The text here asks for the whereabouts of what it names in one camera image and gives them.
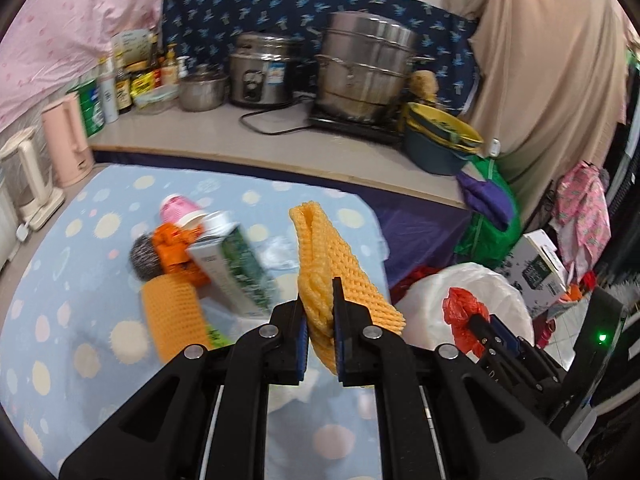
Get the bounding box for red plastic bag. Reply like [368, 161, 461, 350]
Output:
[442, 287, 489, 358]

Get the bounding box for green milk carton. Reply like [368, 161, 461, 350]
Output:
[186, 211, 279, 318]

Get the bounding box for clear plastic bag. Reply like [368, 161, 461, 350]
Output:
[258, 236, 299, 272]

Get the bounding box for orange foam fruit net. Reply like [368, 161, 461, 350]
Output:
[290, 202, 406, 373]

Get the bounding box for orange plastic bag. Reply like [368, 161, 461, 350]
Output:
[152, 223, 210, 287]

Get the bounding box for pink paper cup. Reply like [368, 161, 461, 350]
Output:
[160, 194, 206, 230]

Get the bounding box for white lined trash bin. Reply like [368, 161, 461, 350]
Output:
[396, 263, 534, 362]

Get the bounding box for white milk carton box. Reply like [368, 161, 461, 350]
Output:
[497, 230, 567, 318]

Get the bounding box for green bag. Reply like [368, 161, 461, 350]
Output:
[454, 156, 522, 269]

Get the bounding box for purple counter skirt cloth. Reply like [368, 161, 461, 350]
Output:
[93, 150, 471, 287]

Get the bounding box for pink floral garment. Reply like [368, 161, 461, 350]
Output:
[551, 162, 611, 283]

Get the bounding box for steel wool scrubber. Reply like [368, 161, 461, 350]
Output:
[129, 234, 164, 282]

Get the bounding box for light blue dotted tablecloth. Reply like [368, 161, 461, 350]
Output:
[1, 165, 387, 479]

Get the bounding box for stacked teal yellow basins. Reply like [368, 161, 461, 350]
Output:
[397, 102, 484, 177]

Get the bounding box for black induction cooktop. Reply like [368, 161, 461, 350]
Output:
[307, 104, 402, 148]

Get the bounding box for brown loofah sponge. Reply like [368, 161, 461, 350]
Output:
[409, 70, 439, 104]

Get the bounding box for small steel lidded pot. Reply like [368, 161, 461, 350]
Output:
[178, 65, 229, 113]

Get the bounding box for pink electric kettle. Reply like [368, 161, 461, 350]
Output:
[41, 92, 94, 188]

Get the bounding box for clear glass food container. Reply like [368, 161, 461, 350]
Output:
[134, 84, 178, 115]

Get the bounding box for steel rice cooker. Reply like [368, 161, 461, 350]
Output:
[229, 32, 303, 108]

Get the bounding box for large steel steamer pot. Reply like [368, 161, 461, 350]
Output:
[316, 11, 428, 124]

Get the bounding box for beige curtain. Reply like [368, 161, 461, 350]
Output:
[444, 0, 627, 221]

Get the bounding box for white electric kettle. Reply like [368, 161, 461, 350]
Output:
[1, 126, 65, 231]

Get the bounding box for dark soy sauce bottle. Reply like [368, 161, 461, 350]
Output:
[115, 67, 132, 115]

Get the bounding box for green tin can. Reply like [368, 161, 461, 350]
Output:
[67, 79, 105, 138]

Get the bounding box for white bottle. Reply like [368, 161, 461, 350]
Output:
[98, 56, 119, 124]

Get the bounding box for white seasoning box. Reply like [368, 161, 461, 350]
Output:
[112, 28, 151, 66]

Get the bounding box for navy patterned backsplash cloth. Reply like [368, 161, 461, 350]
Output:
[160, 0, 480, 115]

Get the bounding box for pink curtain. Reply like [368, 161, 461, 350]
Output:
[1, 0, 162, 128]

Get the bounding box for black power cable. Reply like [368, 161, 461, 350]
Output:
[238, 90, 321, 137]

